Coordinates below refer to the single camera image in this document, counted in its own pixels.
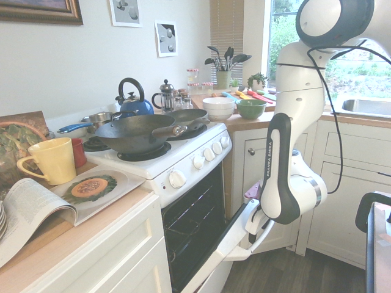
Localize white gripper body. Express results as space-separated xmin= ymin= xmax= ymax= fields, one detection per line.
xmin=245 ymin=203 xmax=274 ymax=237

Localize white oven door with handle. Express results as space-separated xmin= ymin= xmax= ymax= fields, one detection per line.
xmin=172 ymin=200 xmax=276 ymax=293

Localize metal oven rack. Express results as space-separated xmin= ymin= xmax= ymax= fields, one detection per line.
xmin=163 ymin=206 xmax=215 ymax=261

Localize open food magazine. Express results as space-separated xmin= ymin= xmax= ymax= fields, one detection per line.
xmin=0 ymin=168 xmax=147 ymax=268

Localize white stove bottom drawer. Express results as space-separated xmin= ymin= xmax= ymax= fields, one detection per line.
xmin=183 ymin=259 xmax=235 ymax=293

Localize white corner cabinet with knob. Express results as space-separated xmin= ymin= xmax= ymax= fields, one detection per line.
xmin=226 ymin=117 xmax=319 ymax=255

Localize green ceramic bowl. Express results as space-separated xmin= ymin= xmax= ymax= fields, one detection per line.
xmin=235 ymin=99 xmax=268 ymax=120

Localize white ceramic bowl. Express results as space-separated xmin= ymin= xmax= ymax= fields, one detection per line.
xmin=202 ymin=96 xmax=236 ymax=114
xmin=205 ymin=108 xmax=235 ymax=122

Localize white electric kitchen stove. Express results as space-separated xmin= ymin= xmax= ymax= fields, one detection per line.
xmin=45 ymin=103 xmax=245 ymax=293

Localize dark table with black edge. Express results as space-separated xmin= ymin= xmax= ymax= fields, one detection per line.
xmin=355 ymin=191 xmax=391 ymax=293

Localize white sink cabinet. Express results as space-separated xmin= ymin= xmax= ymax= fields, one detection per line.
xmin=304 ymin=114 xmax=391 ymax=270

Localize red knife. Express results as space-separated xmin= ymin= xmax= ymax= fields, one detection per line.
xmin=246 ymin=90 xmax=274 ymax=104

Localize small dark wok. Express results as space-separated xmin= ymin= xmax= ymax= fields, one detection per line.
xmin=166 ymin=109 xmax=212 ymax=131

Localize green knife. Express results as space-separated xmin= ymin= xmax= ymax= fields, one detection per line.
xmin=255 ymin=89 xmax=277 ymax=101

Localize bushy potted plant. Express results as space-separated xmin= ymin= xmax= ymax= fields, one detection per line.
xmin=246 ymin=72 xmax=269 ymax=92

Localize glass spice bottles rack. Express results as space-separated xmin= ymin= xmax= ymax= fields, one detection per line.
xmin=172 ymin=88 xmax=194 ymax=110

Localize green utensil holder cup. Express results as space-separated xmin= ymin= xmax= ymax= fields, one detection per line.
xmin=216 ymin=70 xmax=233 ymax=90

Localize white drawer cabinet wood top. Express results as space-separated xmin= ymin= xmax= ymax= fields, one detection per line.
xmin=0 ymin=161 xmax=172 ymax=293

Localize large black wok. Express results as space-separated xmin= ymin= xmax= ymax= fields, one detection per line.
xmin=94 ymin=114 xmax=188 ymax=155

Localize glass french press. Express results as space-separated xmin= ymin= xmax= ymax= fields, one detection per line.
xmin=151 ymin=79 xmax=176 ymax=114

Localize stainless steel sink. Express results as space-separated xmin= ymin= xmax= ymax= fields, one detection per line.
xmin=340 ymin=98 xmax=391 ymax=118

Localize black wide turner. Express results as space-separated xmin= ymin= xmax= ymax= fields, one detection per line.
xmin=231 ymin=53 xmax=253 ymax=71

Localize black cooking spoon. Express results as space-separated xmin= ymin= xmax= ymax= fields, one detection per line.
xmin=224 ymin=46 xmax=235 ymax=71

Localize black slotted spatula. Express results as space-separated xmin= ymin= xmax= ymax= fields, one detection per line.
xmin=206 ymin=45 xmax=223 ymax=71

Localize kitchen window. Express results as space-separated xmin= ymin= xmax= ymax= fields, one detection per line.
xmin=261 ymin=0 xmax=391 ymax=99

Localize red ceramic mug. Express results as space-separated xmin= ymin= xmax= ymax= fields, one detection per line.
xmin=70 ymin=137 xmax=87 ymax=169

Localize small grey shapes print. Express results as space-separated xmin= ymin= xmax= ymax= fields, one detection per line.
xmin=153 ymin=20 xmax=179 ymax=58

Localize yellow ceramic mug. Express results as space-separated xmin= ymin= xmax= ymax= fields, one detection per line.
xmin=16 ymin=137 xmax=78 ymax=186

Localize large grey shapes print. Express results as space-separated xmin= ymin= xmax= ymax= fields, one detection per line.
xmin=109 ymin=0 xmax=144 ymax=29

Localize stack of white plates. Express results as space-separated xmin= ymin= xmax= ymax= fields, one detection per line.
xmin=0 ymin=200 xmax=8 ymax=242

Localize standing cookbook with salad photo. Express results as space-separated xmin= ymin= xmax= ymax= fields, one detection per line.
xmin=0 ymin=110 xmax=50 ymax=190

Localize gold framed painting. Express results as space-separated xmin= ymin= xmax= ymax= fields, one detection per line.
xmin=0 ymin=0 xmax=84 ymax=26

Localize purple wrist camera mount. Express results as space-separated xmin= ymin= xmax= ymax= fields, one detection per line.
xmin=243 ymin=181 xmax=263 ymax=203

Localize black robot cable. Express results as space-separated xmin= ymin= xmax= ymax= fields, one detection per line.
xmin=306 ymin=38 xmax=391 ymax=196

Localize blue kettle black handle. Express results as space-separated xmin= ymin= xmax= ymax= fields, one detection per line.
xmin=115 ymin=77 xmax=155 ymax=119

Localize steel saucepan blue handle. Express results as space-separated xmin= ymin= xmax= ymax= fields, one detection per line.
xmin=57 ymin=111 xmax=114 ymax=136

